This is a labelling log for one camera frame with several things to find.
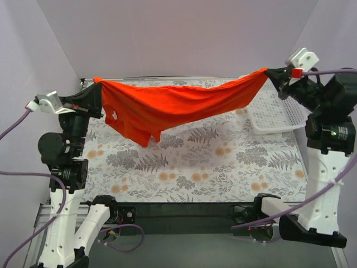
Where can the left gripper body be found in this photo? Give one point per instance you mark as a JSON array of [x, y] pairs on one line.
[[81, 105]]

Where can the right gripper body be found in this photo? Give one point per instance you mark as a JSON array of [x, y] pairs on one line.
[[286, 82]]

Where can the orange t shirt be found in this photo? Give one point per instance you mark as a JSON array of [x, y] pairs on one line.
[[141, 113]]

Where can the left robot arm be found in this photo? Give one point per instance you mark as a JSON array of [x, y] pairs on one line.
[[66, 244]]

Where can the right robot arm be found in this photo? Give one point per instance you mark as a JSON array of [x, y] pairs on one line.
[[331, 137]]

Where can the white plastic basket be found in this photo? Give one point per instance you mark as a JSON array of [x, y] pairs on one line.
[[268, 114]]

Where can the floral patterned table mat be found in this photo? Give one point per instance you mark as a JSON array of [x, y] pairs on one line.
[[218, 159]]

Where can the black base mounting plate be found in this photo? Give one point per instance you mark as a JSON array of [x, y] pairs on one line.
[[187, 218]]

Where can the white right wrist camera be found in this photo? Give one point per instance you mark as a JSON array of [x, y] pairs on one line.
[[302, 61]]

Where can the aluminium frame rail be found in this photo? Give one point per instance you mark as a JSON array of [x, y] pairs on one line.
[[44, 212]]

